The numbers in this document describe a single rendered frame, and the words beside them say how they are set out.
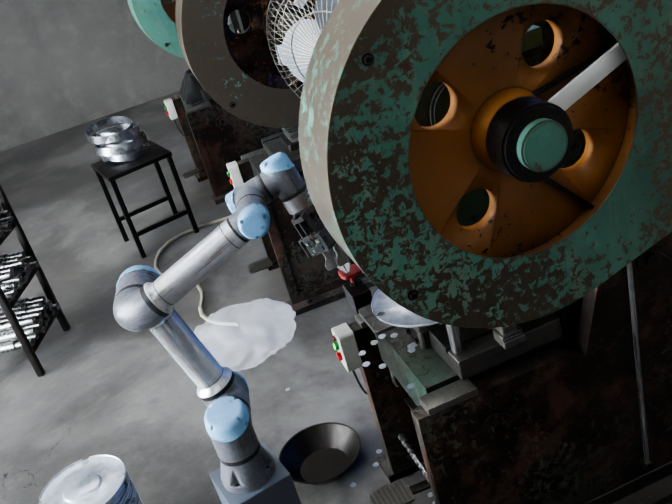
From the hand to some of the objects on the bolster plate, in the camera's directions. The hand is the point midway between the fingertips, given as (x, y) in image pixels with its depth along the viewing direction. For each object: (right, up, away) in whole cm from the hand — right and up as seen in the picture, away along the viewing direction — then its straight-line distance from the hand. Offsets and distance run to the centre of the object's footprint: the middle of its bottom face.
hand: (346, 266), depth 210 cm
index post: (+28, -21, -5) cm, 36 cm away
